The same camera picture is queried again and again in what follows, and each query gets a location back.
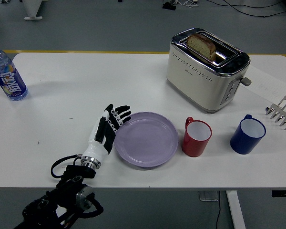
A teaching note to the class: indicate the bread slice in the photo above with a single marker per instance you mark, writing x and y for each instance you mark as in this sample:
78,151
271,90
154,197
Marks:
201,46

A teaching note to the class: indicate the red mug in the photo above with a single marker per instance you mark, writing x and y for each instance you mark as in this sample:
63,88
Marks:
193,145

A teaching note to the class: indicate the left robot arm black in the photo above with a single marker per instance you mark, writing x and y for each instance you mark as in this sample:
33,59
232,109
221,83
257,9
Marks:
71,188

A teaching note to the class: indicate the black table control panel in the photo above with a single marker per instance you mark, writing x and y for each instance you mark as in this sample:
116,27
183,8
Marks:
283,193

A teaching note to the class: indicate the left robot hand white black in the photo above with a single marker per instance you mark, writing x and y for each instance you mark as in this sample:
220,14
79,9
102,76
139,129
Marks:
95,149

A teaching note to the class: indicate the white table leg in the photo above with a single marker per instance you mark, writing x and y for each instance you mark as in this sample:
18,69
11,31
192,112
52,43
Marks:
236,210

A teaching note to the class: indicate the grey box under table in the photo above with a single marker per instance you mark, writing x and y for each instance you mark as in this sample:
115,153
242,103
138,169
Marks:
208,195

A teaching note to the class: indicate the blue label drink bottle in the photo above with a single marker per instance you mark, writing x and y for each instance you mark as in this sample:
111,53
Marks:
10,81

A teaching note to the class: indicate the white paper sheet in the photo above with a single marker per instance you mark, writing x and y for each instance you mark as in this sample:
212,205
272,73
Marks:
267,80

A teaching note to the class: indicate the purple plate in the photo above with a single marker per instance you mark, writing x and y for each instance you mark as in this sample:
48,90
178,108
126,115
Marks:
145,140

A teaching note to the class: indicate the white stand foot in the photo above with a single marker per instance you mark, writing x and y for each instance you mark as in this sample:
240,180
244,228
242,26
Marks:
31,9

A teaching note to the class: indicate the cream and chrome toaster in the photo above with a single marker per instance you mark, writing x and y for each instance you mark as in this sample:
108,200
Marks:
195,78

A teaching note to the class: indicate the black floor device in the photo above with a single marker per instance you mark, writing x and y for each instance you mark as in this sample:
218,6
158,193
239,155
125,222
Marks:
169,6

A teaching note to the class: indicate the blue mug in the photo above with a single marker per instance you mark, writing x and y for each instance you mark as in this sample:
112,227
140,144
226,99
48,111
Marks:
243,143

